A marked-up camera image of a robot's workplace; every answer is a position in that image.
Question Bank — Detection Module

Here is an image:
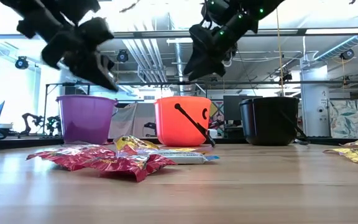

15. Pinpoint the white blue Hershey's bar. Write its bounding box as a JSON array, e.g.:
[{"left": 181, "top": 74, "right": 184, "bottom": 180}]
[{"left": 152, "top": 149, "right": 221, "bottom": 166}]

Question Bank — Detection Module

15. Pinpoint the grey corrugated ceiling duct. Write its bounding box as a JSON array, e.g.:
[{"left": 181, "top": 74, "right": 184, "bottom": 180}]
[{"left": 314, "top": 34, "right": 358, "bottom": 62}]

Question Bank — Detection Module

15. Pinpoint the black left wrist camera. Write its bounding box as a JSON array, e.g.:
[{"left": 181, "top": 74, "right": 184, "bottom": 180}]
[{"left": 40, "top": 40, "right": 67, "bottom": 70}]

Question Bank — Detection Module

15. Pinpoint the purple plastic bucket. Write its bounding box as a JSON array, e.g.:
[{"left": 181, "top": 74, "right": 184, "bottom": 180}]
[{"left": 56, "top": 95, "right": 119, "bottom": 145}]

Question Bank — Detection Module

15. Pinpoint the white ceiling light strip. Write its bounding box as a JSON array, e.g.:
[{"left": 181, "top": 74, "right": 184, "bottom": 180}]
[{"left": 166, "top": 38, "right": 194, "bottom": 45}]

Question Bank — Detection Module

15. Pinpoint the black pumpkin face bucket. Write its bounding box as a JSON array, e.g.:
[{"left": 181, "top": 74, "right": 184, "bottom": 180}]
[{"left": 239, "top": 96, "right": 310, "bottom": 147}]

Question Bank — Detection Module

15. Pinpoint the orange pumpkin face bucket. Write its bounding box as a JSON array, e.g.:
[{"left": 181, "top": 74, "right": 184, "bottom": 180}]
[{"left": 153, "top": 95, "right": 218, "bottom": 148}]

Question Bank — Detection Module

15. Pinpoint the black monitor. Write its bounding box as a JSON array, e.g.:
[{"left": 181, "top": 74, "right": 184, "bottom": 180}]
[{"left": 223, "top": 95, "right": 245, "bottom": 122}]

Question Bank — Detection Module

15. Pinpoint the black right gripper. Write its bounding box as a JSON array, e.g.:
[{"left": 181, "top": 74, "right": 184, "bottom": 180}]
[{"left": 183, "top": 24, "right": 234, "bottom": 81}]

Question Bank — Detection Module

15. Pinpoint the black metal rig frame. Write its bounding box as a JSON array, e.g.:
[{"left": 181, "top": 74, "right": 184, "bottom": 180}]
[{"left": 0, "top": 28, "right": 358, "bottom": 152}]

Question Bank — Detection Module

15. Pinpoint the leaf pattern wall panel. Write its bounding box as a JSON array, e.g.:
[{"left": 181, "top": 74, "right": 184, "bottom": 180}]
[{"left": 329, "top": 98, "right": 358, "bottom": 140}]

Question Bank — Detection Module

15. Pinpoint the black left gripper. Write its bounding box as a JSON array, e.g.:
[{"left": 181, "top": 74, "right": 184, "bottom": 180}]
[{"left": 64, "top": 17, "right": 119, "bottom": 92}]

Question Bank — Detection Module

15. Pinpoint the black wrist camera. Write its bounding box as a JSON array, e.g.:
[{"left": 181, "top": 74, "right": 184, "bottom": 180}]
[
  {"left": 188, "top": 24, "right": 214, "bottom": 49},
  {"left": 40, "top": 40, "right": 67, "bottom": 70}
]

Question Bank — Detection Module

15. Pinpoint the black round ceiling device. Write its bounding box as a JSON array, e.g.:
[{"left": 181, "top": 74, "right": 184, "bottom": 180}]
[
  {"left": 14, "top": 55, "right": 29, "bottom": 70},
  {"left": 116, "top": 49, "right": 129, "bottom": 63},
  {"left": 339, "top": 49, "right": 355, "bottom": 61}
]

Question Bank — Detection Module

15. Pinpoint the red Skittles packet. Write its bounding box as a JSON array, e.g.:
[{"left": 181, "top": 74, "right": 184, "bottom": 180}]
[
  {"left": 85, "top": 154, "right": 178, "bottom": 184},
  {"left": 25, "top": 144, "right": 117, "bottom": 172}
]

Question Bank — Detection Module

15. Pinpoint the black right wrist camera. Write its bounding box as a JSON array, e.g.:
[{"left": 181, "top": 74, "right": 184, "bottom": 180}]
[{"left": 188, "top": 24, "right": 214, "bottom": 49}]

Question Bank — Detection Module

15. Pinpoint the white column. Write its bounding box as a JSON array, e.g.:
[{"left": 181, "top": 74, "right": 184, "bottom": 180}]
[{"left": 300, "top": 64, "right": 331, "bottom": 138}]

